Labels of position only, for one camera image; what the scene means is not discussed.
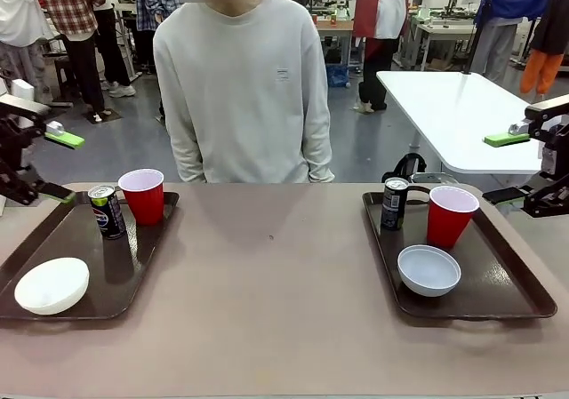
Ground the blue crate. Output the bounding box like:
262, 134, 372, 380
327, 64, 350, 90

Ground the person in red white top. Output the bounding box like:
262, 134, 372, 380
353, 0, 411, 114

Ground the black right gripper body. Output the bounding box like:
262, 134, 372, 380
540, 116, 569, 181

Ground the white box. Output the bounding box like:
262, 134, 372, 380
11, 78, 36, 103

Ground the person in white shirt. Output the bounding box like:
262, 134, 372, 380
0, 0, 54, 103

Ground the black office chair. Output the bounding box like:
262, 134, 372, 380
381, 153, 429, 185

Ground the black floor mat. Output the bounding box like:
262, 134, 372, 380
86, 108, 124, 124

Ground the white table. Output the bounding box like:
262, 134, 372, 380
375, 70, 546, 176

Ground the red plastic cup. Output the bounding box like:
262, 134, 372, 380
426, 185, 481, 249
117, 168, 165, 227

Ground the dark brown serving tray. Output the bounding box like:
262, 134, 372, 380
361, 185, 558, 321
0, 189, 180, 322

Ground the black pole stand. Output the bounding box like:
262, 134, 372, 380
461, 0, 494, 76

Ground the white bowl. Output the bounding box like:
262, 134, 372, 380
13, 257, 91, 315
397, 244, 462, 298

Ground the person in beige sweatshirt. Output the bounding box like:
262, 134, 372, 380
152, 0, 335, 184

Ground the person's right forearm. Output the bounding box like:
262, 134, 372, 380
170, 123, 209, 184

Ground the person's left forearm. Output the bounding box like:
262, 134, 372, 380
301, 123, 335, 184

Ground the wooden top workbench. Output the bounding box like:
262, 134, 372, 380
313, 19, 357, 68

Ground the person in red plaid shirt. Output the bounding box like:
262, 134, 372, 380
33, 0, 137, 123

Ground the white frame workbench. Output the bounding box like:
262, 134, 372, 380
411, 10, 477, 71

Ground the black Pepsi can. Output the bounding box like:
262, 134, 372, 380
380, 177, 410, 232
88, 185, 128, 240

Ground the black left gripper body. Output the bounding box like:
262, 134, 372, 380
0, 106, 44, 176

